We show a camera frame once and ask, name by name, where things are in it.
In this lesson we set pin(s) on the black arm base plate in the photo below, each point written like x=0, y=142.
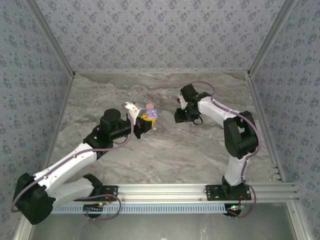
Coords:
x=111, y=188
x=212, y=192

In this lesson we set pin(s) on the aluminium table side rail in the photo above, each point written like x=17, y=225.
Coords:
x=59, y=125
x=261, y=117

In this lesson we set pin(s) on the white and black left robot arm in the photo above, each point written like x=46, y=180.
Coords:
x=72, y=165

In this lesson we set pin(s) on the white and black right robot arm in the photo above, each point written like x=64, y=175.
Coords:
x=212, y=115

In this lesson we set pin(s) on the purple earbud charging case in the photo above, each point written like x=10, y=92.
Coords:
x=151, y=114

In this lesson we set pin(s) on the grey metal panel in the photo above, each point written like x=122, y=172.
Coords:
x=162, y=227

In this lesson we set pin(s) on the aluminium frame leg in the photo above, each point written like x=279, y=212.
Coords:
x=22, y=233
x=297, y=222

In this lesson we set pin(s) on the small black controller board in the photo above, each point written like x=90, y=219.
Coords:
x=91, y=208
x=231, y=211

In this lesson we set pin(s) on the pink earbud charging case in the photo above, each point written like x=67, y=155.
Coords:
x=150, y=106

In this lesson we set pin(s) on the thin aluminium table edge rail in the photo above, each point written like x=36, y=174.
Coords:
x=162, y=72

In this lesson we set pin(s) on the long aluminium mounting rail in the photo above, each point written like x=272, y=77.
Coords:
x=162, y=192

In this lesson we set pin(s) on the slanted aluminium frame post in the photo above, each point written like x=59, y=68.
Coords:
x=54, y=41
x=268, y=41

